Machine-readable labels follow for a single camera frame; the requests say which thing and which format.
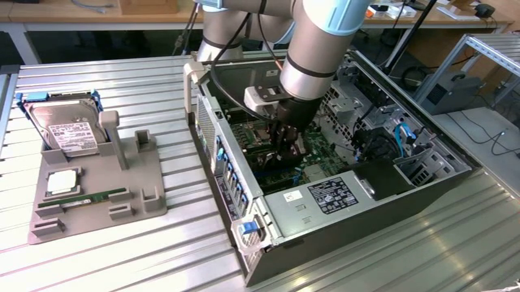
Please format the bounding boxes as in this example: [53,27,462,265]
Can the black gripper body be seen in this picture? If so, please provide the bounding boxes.
[272,97,322,138]

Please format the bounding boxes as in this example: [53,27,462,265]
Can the graphics card with black fan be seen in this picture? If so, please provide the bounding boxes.
[245,145,304,171]

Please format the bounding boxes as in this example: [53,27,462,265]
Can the grey metal disk bay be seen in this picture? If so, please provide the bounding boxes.
[319,82,366,134]

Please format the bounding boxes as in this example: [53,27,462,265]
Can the CPU socket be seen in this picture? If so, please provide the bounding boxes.
[247,123,276,143]

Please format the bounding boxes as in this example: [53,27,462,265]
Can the green motherboard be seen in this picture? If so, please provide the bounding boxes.
[227,114,350,195]

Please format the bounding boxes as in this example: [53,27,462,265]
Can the silver chipset heat sink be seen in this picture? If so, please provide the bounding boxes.
[303,165,328,181]

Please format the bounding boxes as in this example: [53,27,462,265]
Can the black plastic air shroud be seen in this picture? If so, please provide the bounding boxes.
[338,159,416,201]

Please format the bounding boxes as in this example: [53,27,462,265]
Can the grey power supply unit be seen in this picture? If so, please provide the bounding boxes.
[263,170,376,240]

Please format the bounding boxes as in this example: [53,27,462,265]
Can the black tripod pole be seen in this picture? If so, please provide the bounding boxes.
[383,0,438,69]

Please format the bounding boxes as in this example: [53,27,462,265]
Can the white and orange boxes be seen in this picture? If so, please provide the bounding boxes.
[363,2,415,18]

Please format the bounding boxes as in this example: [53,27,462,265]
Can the open black PC case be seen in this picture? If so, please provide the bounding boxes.
[181,48,483,288]

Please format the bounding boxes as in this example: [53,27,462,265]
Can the wooden desk with clutter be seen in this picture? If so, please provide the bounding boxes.
[359,0,514,34]

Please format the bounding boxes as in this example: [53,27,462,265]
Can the grey parts rack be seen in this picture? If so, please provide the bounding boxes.
[26,111,169,246]

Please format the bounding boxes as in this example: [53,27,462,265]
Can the black power adapter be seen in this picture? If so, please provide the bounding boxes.
[474,3,495,18]

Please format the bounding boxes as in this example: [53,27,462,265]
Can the hard disk in blue caddy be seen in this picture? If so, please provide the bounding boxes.
[15,88,102,158]

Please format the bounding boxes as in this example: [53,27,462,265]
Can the green RAM stick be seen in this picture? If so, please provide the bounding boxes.
[42,190,126,207]

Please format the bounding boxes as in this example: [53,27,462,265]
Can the silver CPU chip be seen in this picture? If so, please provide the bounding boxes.
[45,170,80,194]

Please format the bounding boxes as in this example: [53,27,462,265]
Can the wooden desk with grey legs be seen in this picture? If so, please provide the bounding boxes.
[0,0,205,64]

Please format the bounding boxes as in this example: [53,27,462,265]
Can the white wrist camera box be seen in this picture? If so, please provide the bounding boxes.
[243,86,293,121]

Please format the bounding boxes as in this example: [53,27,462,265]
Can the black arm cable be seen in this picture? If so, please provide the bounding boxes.
[208,0,284,122]

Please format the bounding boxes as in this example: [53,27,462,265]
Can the blue wire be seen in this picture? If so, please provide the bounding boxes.
[392,120,416,159]

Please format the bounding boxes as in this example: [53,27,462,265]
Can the dark grey box under frame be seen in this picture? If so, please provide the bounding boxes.
[423,74,482,115]

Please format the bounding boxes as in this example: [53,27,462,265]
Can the grey hanging cable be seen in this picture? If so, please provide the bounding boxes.
[172,5,204,57]

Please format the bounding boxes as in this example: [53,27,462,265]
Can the black cable on side table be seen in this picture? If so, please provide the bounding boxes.
[446,111,520,159]

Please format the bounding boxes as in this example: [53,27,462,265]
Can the aluminium profile frame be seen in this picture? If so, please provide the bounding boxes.
[412,32,520,113]

